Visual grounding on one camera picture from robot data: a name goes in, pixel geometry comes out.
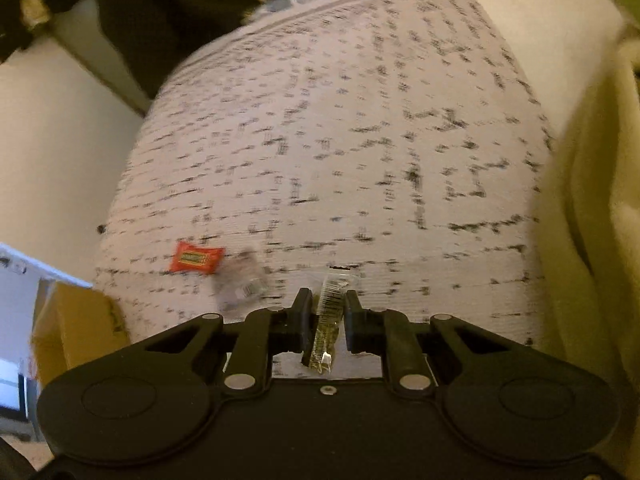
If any cream blanket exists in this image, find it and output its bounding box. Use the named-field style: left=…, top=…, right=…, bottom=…
left=537, top=0, right=640, bottom=461

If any small green snack packet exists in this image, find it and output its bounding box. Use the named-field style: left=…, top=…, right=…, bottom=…
left=306, top=272, right=358, bottom=376

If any dark hanging clothing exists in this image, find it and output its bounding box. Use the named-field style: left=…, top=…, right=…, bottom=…
left=95, top=0, right=281, bottom=98

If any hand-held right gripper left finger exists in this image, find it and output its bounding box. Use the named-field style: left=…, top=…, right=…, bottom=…
left=132, top=287, right=316, bottom=393

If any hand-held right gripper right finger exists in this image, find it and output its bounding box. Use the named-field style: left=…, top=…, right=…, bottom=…
left=342, top=290, right=531, bottom=395

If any brown cardboard box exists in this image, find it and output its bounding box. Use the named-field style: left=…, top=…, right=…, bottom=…
left=30, top=280, right=133, bottom=386

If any orange candy wrapper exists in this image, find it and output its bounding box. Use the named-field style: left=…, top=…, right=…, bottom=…
left=169, top=241, right=227, bottom=275

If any clear snack packet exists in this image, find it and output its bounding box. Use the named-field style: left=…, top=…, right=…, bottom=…
left=212, top=252, right=268, bottom=313

